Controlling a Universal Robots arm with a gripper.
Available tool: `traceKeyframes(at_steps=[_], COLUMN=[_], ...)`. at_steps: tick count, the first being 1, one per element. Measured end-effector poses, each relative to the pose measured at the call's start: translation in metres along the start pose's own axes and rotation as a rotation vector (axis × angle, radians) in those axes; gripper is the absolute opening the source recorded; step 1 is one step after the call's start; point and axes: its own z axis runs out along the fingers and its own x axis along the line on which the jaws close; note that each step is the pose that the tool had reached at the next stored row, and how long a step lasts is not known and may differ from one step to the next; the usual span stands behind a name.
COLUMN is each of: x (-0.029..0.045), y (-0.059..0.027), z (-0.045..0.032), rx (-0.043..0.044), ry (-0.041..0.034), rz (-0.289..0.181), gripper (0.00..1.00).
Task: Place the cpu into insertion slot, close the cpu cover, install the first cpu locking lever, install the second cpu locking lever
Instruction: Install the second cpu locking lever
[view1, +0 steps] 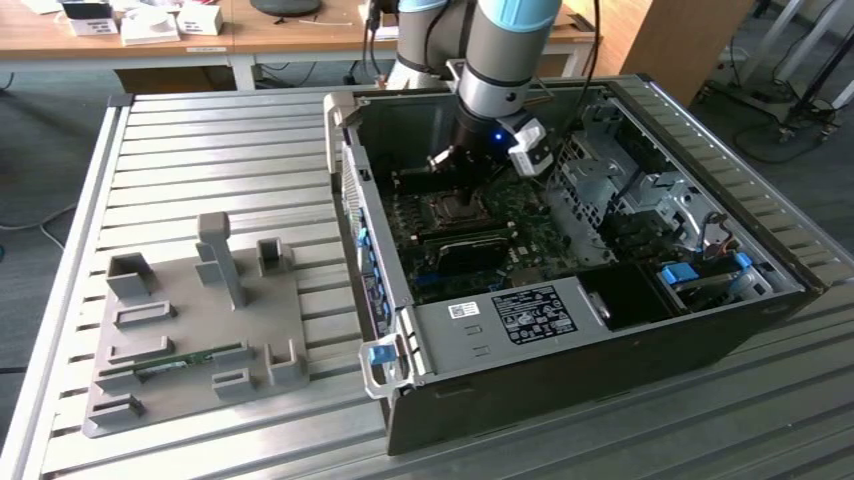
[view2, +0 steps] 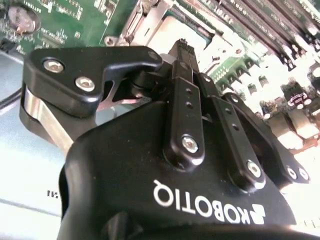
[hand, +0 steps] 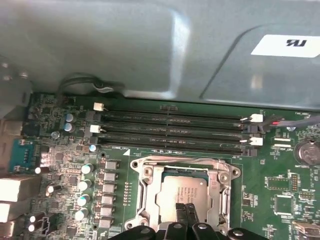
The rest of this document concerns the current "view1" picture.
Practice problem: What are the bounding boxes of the white box with printed text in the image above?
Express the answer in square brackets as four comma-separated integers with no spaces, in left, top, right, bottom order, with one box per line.
[174,3,226,37]

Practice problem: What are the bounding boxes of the CPU with silver top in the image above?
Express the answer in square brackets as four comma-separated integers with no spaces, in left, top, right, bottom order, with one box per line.
[442,198,487,222]

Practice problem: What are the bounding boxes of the green RAM stick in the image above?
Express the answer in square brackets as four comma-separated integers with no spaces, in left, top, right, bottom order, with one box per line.
[129,347,232,376]

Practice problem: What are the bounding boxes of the green motherboard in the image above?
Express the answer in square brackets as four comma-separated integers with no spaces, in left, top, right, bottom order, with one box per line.
[383,167,582,305]

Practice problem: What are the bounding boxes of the white box with round hole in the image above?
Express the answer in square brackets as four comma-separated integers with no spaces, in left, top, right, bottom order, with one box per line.
[119,7,183,47]

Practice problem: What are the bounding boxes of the metal equipment stand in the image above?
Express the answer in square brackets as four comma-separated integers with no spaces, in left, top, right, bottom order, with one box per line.
[693,0,854,144]

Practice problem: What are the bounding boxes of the blue case latch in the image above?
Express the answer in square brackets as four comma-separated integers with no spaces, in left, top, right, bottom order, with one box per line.
[364,342,396,370]

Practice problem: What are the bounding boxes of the wooden desk white frame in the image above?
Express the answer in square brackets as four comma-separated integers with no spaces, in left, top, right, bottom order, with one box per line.
[0,0,236,64]
[230,0,602,91]

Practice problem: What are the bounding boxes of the wooden panel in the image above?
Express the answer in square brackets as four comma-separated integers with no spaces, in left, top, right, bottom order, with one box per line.
[617,0,759,106]

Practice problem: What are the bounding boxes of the white box with black lid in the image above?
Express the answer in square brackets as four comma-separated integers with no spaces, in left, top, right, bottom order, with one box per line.
[57,0,123,38]

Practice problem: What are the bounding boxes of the black open PC case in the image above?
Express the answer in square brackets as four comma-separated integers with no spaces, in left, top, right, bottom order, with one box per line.
[323,73,854,457]

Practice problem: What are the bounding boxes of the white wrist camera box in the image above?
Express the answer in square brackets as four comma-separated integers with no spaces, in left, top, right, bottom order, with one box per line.
[506,119,555,177]

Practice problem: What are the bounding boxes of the hard disk in blue carrier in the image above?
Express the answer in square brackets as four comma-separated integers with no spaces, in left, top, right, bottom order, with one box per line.
[657,252,779,311]

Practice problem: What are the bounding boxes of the grey power supply unit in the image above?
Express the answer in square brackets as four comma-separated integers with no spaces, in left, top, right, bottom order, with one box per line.
[406,278,613,376]

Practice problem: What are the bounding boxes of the CPU socket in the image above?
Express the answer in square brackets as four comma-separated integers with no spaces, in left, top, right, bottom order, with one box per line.
[423,191,494,229]

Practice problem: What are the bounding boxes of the metal socket cover frame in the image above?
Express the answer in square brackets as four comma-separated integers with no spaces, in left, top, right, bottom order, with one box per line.
[427,192,494,227]

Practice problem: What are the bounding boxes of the black camera cable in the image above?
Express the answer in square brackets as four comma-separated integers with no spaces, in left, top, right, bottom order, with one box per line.
[552,0,603,136]

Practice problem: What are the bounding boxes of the dark round object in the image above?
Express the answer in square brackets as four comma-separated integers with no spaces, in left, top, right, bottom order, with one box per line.
[250,0,323,16]

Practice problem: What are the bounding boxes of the black graphics card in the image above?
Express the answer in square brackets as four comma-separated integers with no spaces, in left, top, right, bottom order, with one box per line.
[430,235,512,275]

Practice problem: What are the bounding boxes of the multicoloured wire bundle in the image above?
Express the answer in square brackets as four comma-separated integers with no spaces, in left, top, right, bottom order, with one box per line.
[693,210,739,262]

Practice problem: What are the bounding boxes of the grey metal disk bay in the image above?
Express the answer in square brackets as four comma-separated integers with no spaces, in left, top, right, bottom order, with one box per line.
[543,92,699,266]

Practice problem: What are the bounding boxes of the grey parts rack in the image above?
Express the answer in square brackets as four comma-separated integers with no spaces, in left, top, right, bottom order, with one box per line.
[80,211,314,440]

